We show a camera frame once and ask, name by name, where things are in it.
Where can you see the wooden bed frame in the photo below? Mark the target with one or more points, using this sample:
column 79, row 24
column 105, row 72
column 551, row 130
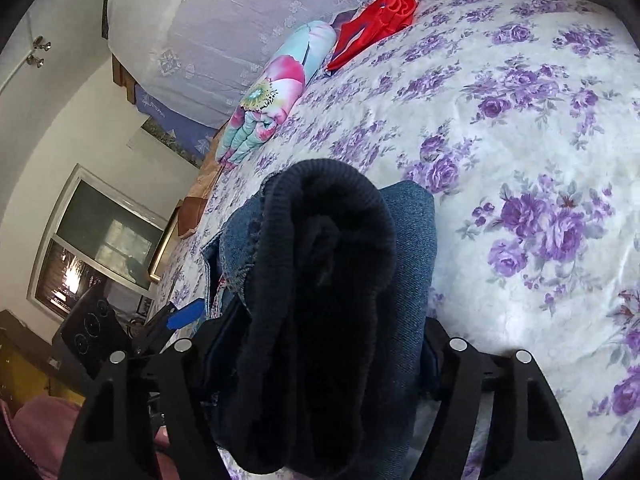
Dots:
column 190, row 210

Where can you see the white framed window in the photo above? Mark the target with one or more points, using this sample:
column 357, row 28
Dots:
column 100, row 245

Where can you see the brown wooden cabinet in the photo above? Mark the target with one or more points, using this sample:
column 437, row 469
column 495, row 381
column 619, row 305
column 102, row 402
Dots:
column 30, row 365

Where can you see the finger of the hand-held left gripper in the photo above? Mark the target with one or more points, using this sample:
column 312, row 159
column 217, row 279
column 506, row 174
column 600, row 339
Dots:
column 186, row 315
column 150, row 335

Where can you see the white lace cover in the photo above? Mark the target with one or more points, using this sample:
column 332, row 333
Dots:
column 225, row 20

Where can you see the purple floral bedsheet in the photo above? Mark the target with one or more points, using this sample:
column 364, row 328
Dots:
column 500, row 160

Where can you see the wooden headboard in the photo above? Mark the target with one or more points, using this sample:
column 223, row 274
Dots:
column 122, row 77

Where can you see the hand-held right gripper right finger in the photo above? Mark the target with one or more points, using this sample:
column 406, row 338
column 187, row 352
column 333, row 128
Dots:
column 450, row 385

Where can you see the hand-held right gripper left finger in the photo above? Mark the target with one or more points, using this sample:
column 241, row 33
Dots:
column 186, row 395

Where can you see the metal wall hook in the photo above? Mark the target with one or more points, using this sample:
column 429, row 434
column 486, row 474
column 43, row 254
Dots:
column 42, row 44
column 35, row 61

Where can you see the blue patterned cloth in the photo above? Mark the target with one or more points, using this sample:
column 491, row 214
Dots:
column 170, row 125

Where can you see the red cloth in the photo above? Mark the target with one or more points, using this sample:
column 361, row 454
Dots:
column 380, row 25

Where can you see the blue denim pants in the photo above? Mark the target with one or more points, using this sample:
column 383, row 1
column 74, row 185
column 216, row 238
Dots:
column 310, row 310

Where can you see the folded floral quilt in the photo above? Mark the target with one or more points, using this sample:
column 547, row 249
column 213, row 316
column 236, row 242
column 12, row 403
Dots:
column 275, row 90

